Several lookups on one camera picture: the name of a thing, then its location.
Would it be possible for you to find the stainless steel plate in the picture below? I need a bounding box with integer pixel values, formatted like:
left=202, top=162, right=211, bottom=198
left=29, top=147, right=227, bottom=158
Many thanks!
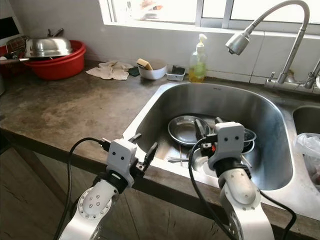
left=167, top=116, right=212, bottom=147

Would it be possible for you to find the stainless steel bowl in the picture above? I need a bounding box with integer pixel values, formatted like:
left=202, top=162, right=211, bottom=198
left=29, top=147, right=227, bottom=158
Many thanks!
left=190, top=150, right=218, bottom=176
left=242, top=128, right=257, bottom=153

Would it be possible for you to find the stainless steel kitchen sink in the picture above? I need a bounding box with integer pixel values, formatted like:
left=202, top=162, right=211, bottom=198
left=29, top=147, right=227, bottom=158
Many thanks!
left=122, top=82, right=320, bottom=211

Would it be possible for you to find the small white plastic dish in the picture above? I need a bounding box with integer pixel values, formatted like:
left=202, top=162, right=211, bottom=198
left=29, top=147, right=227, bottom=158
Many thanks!
left=166, top=65, right=187, bottom=82

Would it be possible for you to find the yellow dish soap pump bottle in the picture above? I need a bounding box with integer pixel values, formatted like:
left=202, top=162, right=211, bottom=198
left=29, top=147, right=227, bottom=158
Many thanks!
left=188, top=33, right=209, bottom=83

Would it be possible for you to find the dark green scouring pad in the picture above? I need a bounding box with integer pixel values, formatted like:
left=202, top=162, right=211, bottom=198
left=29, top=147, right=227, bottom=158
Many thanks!
left=127, top=66, right=141, bottom=77

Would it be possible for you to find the white ceramic bowl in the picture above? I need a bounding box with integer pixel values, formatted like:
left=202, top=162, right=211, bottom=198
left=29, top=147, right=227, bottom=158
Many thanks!
left=138, top=61, right=168, bottom=81

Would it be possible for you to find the crumpled white cloth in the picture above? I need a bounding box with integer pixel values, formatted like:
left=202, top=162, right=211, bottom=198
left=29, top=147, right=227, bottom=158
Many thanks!
left=86, top=60, right=133, bottom=81

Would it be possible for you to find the yellow sponge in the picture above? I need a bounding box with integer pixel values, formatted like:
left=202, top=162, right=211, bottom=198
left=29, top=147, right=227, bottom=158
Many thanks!
left=136, top=58, right=153, bottom=71

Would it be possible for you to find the clear plastic bag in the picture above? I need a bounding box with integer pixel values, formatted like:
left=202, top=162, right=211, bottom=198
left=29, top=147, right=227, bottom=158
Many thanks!
left=294, top=132, right=320, bottom=186

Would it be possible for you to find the red plastic basin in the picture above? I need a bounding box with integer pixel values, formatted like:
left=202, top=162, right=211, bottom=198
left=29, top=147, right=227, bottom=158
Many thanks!
left=24, top=40, right=87, bottom=81

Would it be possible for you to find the grey gooseneck faucet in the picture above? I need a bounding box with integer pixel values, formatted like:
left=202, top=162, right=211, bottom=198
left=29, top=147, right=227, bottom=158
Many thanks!
left=225, top=0, right=320, bottom=93

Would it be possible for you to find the white framed window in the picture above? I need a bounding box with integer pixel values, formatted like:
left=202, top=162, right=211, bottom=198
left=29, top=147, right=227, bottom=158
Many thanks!
left=99, top=0, right=320, bottom=36

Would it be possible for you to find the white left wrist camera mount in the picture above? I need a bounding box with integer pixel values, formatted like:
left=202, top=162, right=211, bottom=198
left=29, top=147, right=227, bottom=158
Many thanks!
left=106, top=138, right=138, bottom=188

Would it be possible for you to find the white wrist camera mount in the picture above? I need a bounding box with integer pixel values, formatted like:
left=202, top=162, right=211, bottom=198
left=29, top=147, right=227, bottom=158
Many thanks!
left=207, top=121, right=246, bottom=171
left=106, top=138, right=138, bottom=188

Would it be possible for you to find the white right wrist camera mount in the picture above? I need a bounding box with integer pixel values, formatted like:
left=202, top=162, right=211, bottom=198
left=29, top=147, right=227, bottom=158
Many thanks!
left=207, top=121, right=246, bottom=171

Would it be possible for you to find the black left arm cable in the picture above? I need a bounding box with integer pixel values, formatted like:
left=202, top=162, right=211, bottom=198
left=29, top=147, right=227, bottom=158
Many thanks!
left=52, top=137, right=113, bottom=240

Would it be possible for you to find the pan with wooden handle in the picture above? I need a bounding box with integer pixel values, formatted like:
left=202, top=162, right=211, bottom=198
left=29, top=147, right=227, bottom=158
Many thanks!
left=0, top=57, right=31, bottom=65

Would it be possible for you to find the metal wire grill rack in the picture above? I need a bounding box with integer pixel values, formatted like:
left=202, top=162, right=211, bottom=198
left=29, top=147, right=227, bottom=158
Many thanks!
left=7, top=35, right=28, bottom=53

